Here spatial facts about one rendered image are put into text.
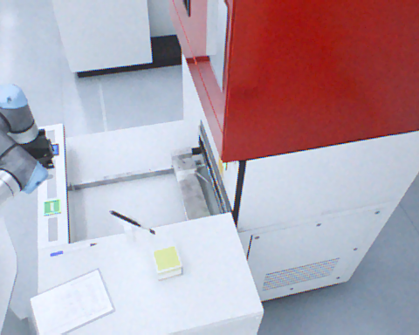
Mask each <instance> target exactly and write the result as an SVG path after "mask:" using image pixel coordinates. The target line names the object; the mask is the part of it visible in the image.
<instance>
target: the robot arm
mask: <svg viewBox="0 0 419 335"><path fill-rule="evenodd" d="M53 152H55V150H54V148H53V146H52V142H51V139H47V138H46V131H45V129H44V128H42V129H38V128H37V124H36V121H35V120H34V118H33V114H32V113H31V109H30V106H29V104H28V99H27V98H26V96H25V95H24V92H23V90H22V88H20V87H19V86H18V85H13V84H6V85H0V210H1V209H2V208H3V207H4V205H7V204H8V202H10V201H11V199H12V198H15V196H16V195H18V194H19V192H20V191H24V192H25V193H26V194H27V195H29V194H31V193H32V192H33V191H35V190H36V189H37V188H38V187H39V186H40V184H42V183H43V182H44V181H47V180H50V179H51V178H52V177H53V175H52V174H48V172H47V171H49V170H52V169H53V168H55V166H54V164H53V162H52V158H54V153H53ZM51 164H52V165H51Z"/></svg>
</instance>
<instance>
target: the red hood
mask: <svg viewBox="0 0 419 335"><path fill-rule="evenodd" d="M168 12H169V15H170V17H171V19H172V21H173V26H174V28H175V31H176V36H177V37H178V39H179V42H180V46H181V47H182V51H183V56H184V57H185V59H186V61H187V66H188V68H189V71H190V75H191V78H192V79H193V81H194V86H195V88H196V91H197V95H198V98H199V99H200V102H201V106H202V108H203V111H204V116H205V117H206V120H207V121H208V126H209V129H210V131H211V135H212V138H213V140H214V142H215V144H216V149H217V152H218V153H219V158H220V159H221V161H222V162H223V163H226V162H233V161H241V160H245V159H254V158H257V157H262V156H266V155H274V154H282V153H286V152H294V151H298V150H302V149H307V148H315V147H322V146H326V145H334V144H339V143H343V142H347V141H355V140H363V139H366V138H374V137H379V136H383V135H387V134H396V133H403V132H407V131H415V130H419V0H168Z"/></svg>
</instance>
